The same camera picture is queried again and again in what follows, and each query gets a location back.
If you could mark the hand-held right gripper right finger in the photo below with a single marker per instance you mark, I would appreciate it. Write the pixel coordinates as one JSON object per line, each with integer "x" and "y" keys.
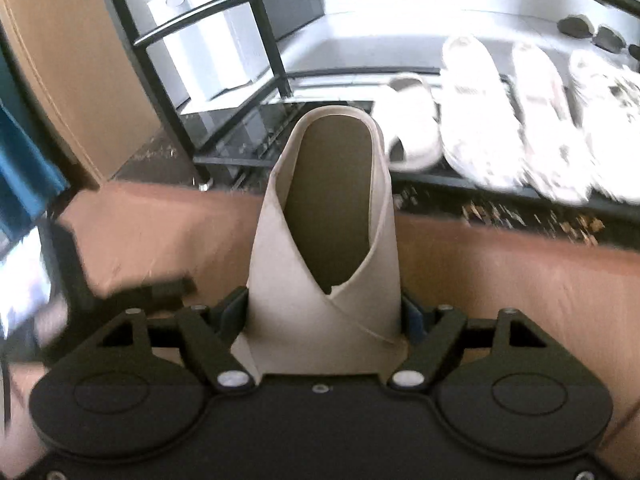
{"x": 411, "y": 316}

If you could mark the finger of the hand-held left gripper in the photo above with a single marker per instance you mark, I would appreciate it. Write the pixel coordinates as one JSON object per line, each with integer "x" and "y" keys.
{"x": 160, "y": 287}

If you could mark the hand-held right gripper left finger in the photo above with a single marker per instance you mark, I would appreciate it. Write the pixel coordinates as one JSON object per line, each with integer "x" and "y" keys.
{"x": 236, "y": 312}

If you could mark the black metal shoe rack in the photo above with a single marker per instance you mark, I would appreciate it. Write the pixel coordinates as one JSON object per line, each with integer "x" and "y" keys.
{"x": 261, "y": 35}

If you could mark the blue cloth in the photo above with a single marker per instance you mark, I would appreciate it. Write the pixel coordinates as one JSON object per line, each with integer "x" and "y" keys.
{"x": 27, "y": 160}

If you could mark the white slide slipper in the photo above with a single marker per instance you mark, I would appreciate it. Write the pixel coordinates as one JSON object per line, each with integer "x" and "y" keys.
{"x": 415, "y": 120}

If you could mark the brown board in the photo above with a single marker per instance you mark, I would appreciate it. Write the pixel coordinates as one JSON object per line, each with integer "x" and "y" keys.
{"x": 65, "y": 70}

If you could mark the white sneaker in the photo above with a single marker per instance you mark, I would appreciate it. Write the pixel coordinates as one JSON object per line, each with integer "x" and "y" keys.
{"x": 475, "y": 110}
{"x": 545, "y": 120}
{"x": 610, "y": 125}

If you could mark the white box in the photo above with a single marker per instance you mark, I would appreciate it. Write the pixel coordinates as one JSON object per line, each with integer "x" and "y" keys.
{"x": 210, "y": 45}

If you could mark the dark grey shoe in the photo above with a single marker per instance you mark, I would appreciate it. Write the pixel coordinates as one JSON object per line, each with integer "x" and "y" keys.
{"x": 609, "y": 39}
{"x": 635, "y": 54}
{"x": 575, "y": 26}

